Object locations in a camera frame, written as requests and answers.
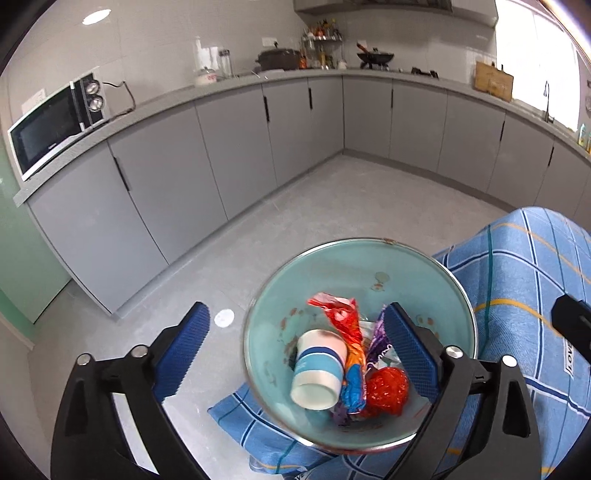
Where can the blue plaid tablecloth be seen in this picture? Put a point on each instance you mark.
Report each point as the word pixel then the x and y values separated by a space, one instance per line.
pixel 521 277

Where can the black wok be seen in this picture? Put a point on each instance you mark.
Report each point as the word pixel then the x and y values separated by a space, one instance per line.
pixel 376 56

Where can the green dish soap bottle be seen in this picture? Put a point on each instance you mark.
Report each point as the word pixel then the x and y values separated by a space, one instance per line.
pixel 584 137

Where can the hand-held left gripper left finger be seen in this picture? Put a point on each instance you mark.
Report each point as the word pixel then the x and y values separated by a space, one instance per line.
pixel 184 355

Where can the green glass door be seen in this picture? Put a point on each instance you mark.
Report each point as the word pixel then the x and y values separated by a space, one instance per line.
pixel 23 258

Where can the white microwave oven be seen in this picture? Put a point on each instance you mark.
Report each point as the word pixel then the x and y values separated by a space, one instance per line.
pixel 46 129

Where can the tall glass jar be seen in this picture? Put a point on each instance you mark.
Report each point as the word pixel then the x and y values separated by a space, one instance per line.
pixel 224 62

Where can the blue striped paper cup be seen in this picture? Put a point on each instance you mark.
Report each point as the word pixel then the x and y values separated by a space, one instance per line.
pixel 318 369

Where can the black range hood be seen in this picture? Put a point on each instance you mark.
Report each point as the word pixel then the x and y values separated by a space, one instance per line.
pixel 369 4

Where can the bright kitchen window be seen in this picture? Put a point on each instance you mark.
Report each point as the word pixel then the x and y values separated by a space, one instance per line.
pixel 540 55

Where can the grey lower kitchen cabinets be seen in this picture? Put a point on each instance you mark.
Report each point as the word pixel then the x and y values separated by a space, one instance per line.
pixel 295 124

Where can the metal spice rack with bottles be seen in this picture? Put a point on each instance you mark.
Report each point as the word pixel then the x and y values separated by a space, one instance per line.
pixel 322 46

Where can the metal kitchen faucet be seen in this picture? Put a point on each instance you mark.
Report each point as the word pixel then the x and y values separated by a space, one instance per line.
pixel 548 104

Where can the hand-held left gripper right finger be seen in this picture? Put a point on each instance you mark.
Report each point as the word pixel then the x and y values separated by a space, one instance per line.
pixel 411 355

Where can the white lidded ceramic pot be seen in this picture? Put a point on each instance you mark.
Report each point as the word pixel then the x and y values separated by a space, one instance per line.
pixel 205 77

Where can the white round floor drain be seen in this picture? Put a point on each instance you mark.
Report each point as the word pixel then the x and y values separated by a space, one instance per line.
pixel 225 317

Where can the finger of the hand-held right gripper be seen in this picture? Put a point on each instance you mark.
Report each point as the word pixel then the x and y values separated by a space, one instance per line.
pixel 575 323

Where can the purple foil wrapper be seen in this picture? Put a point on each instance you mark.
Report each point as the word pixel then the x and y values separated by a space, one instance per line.
pixel 377 341

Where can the black cooking pot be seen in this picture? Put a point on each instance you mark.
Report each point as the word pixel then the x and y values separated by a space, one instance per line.
pixel 278 60

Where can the red transparent cellophane sheet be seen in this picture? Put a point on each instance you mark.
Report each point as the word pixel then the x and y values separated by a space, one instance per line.
pixel 388 392

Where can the teal round waste bin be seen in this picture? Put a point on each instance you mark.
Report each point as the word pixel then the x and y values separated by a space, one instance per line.
pixel 332 277

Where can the black gas stove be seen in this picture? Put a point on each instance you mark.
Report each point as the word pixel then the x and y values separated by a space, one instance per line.
pixel 425 71

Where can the red snack wrapper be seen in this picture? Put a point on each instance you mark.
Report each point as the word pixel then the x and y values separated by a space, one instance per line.
pixel 344 332

